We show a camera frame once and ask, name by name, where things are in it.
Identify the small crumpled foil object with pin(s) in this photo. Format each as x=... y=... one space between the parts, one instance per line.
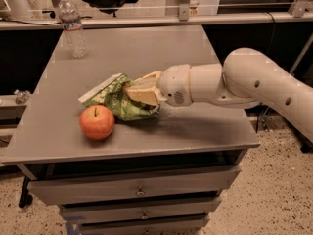
x=22 y=96

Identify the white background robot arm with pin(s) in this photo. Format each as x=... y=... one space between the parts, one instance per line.
x=20 y=9

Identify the red apple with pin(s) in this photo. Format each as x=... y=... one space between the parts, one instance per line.
x=97 y=122

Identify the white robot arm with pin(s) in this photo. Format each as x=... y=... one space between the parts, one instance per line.
x=246 y=78

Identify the grey drawer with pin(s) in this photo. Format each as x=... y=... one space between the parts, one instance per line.
x=134 y=185
x=145 y=227
x=141 y=210

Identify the grey drawer cabinet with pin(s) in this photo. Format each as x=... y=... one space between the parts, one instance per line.
x=117 y=167

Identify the top grey drawer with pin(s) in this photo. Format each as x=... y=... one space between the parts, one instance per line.
x=134 y=185

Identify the green jalapeno chip bag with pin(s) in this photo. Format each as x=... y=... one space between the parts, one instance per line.
x=111 y=93

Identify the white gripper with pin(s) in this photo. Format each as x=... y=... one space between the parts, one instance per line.
x=174 y=83

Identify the bottom grey drawer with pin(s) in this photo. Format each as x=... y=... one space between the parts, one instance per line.
x=145 y=227

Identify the clear plastic water bottle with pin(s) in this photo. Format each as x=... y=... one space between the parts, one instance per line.
x=71 y=21

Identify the grey metal rail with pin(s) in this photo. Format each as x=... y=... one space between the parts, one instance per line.
x=240 y=18

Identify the middle grey drawer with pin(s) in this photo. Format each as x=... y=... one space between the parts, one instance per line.
x=141 y=210

